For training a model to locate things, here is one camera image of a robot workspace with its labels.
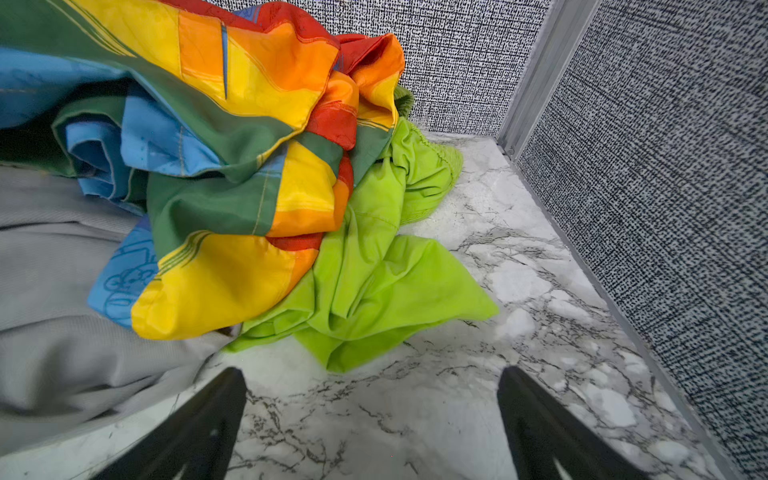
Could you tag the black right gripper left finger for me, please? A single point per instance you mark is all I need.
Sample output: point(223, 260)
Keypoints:
point(195, 442)

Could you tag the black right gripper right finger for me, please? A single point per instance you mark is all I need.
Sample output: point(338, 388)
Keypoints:
point(546, 441)

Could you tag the grey cloth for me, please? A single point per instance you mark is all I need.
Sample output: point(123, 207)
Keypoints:
point(66, 369)

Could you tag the lime green cloth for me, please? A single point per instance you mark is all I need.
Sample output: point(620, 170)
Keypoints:
point(372, 287)

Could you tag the rainbow striped cloth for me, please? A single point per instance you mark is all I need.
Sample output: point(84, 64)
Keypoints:
point(237, 138)

